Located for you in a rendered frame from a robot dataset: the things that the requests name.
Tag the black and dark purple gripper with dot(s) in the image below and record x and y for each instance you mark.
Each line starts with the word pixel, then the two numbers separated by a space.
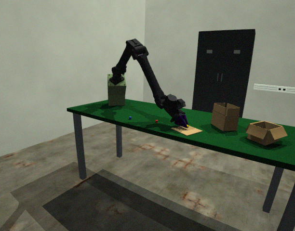
pixel 180 119

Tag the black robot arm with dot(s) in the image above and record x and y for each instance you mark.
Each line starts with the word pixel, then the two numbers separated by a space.
pixel 134 48

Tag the beige flat mat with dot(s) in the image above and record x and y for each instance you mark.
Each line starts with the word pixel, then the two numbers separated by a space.
pixel 187 131

